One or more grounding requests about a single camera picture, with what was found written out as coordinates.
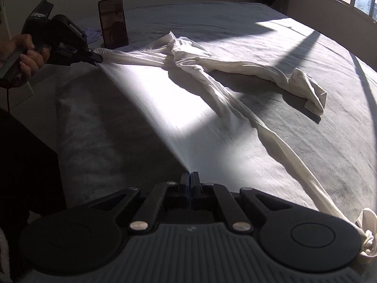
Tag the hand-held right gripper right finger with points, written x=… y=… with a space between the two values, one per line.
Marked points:
x=194 y=187

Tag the white garment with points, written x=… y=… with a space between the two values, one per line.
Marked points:
x=176 y=109

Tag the black smartphone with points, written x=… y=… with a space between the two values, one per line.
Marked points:
x=112 y=22

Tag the grey bed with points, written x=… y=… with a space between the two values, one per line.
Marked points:
x=235 y=23

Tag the person's left hand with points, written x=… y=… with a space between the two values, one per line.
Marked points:
x=32 y=62

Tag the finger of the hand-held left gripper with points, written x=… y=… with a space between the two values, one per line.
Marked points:
x=95 y=57

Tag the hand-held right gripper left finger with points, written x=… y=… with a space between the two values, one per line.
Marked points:
x=185 y=187

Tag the purple cloth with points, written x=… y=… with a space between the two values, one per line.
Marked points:
x=92 y=35

